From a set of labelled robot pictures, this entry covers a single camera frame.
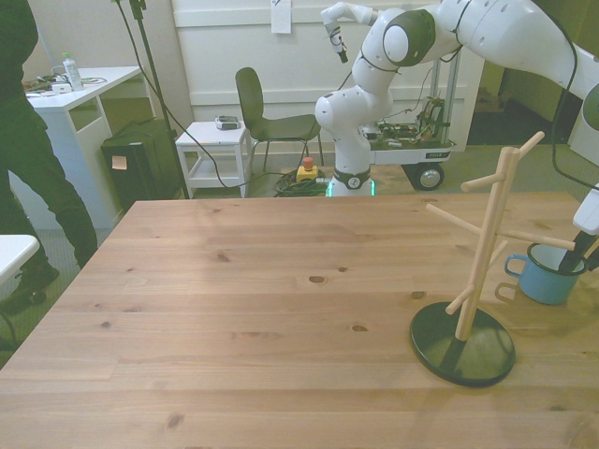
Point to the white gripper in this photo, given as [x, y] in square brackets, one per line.
[590, 210]

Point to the blue enamel mug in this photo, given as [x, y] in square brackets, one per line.
[545, 285]

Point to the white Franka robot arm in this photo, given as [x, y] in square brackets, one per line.
[355, 117]

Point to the wooden mug tree black base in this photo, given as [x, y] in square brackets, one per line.
[486, 234]

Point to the wheeled electronics cart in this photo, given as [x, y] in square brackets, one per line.
[416, 149]

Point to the yellow emergency stop button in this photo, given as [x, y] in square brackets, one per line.
[307, 172]

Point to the black plastic chair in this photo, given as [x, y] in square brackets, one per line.
[255, 107]

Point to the grey handheld device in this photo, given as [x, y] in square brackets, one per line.
[228, 123]

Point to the white paper sheet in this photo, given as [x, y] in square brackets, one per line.
[281, 16]

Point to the white side table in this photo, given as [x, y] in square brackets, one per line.
[210, 138]

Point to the black tripod stand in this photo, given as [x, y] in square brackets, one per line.
[154, 89]

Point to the orange sticky note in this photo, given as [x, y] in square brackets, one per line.
[120, 163]

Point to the white desk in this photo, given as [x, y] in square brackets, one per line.
[112, 79]

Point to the clear bottle green cap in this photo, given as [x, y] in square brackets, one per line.
[73, 75]

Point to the small white box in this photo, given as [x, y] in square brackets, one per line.
[61, 88]

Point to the person in black clothes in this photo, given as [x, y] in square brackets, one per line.
[28, 140]

